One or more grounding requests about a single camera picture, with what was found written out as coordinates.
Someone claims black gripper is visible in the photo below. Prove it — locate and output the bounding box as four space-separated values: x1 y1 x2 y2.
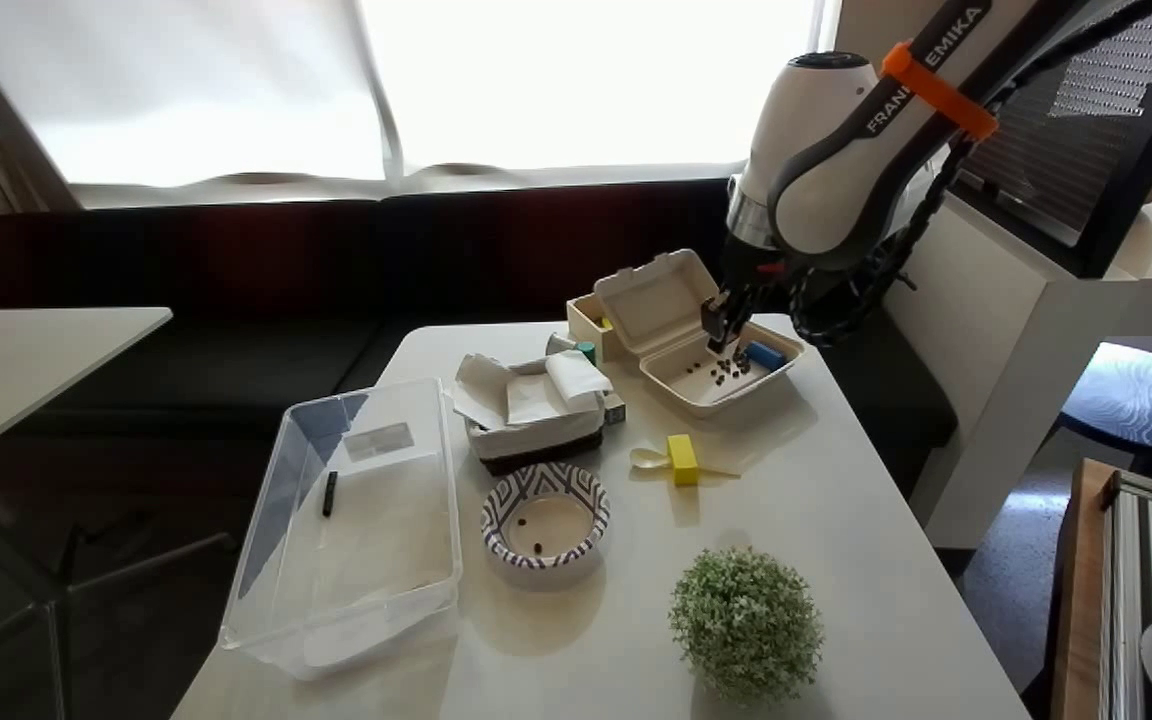
697 241 796 359

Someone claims blue plastic cylinder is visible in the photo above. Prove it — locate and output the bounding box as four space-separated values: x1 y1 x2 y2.
746 340 792 376

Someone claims beige clamshell food container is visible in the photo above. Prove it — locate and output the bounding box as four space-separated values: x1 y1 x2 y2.
592 244 808 421

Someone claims small tan open box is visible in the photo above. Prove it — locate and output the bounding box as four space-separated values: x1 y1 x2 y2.
564 288 620 359

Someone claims yellow plastic toy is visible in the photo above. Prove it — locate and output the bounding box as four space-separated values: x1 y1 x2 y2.
629 432 746 493

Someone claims white styrofoam food tray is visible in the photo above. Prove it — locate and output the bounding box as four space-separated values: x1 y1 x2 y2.
449 349 616 435

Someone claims black white patterned bowl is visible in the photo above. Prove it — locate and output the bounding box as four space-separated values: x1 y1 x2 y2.
478 460 616 590

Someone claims white counter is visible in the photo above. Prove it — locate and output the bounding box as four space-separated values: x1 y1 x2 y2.
879 195 1152 550

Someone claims green artificial potted plant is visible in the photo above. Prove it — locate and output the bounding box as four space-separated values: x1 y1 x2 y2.
667 538 827 704

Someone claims blue cushion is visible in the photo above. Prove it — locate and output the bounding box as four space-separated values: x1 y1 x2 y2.
1060 340 1152 460

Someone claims black framed board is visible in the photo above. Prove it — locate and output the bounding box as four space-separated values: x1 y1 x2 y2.
954 0 1152 281

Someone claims clear plastic storage bin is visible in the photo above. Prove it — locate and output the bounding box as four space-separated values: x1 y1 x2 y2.
217 376 467 683

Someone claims dark upholstered bench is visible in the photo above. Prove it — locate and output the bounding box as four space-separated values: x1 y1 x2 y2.
0 172 968 498

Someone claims white side table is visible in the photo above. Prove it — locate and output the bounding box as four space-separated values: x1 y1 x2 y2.
0 305 177 479

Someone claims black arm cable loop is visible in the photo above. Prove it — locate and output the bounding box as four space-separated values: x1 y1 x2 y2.
788 132 983 342

